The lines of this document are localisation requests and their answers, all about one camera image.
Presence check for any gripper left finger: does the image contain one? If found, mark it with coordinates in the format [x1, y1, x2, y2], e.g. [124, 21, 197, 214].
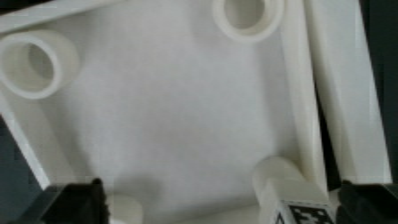
[16, 178, 110, 224]

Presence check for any white table leg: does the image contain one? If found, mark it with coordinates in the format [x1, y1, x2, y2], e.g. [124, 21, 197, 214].
[252, 157, 336, 224]

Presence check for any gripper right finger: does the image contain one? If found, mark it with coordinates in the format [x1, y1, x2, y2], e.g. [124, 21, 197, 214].
[336, 181, 398, 224]

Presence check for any white square table top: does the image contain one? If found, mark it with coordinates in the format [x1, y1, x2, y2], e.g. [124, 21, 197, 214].
[0, 0, 327, 224]

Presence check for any white U-shaped obstacle fence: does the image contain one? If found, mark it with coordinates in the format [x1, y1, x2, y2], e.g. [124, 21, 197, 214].
[304, 0, 392, 184]

